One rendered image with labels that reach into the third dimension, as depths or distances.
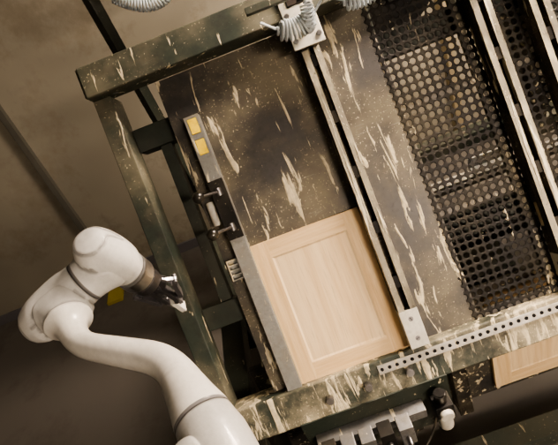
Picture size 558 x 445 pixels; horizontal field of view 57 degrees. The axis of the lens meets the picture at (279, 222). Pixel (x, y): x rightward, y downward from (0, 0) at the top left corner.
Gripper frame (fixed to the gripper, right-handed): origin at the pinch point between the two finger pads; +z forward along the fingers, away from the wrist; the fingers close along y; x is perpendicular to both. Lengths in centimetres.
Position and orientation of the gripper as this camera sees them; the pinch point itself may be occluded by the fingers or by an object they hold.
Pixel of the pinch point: (177, 303)
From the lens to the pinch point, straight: 146.5
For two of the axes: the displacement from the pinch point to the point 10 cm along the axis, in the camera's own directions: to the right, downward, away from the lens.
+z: 3.0, 4.5, 8.4
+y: -9.1, 4.0, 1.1
